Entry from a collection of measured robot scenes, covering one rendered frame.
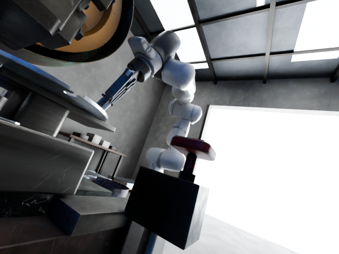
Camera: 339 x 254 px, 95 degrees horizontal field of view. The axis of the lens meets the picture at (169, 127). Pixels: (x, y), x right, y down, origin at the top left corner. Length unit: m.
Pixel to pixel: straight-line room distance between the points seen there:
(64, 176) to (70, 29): 0.31
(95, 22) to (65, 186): 0.88
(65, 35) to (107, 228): 0.36
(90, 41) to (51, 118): 0.59
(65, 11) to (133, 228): 0.39
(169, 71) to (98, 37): 0.47
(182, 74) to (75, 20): 0.33
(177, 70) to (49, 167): 0.49
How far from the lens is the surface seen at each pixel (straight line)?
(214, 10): 4.38
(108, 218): 0.23
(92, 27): 0.99
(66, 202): 0.23
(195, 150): 0.21
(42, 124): 0.39
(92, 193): 0.30
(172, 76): 0.60
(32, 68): 0.30
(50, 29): 0.36
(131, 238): 0.28
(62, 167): 0.22
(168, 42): 0.60
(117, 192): 1.43
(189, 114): 0.93
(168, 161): 0.83
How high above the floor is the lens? 0.70
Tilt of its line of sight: 17 degrees up
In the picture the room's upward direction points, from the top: 18 degrees clockwise
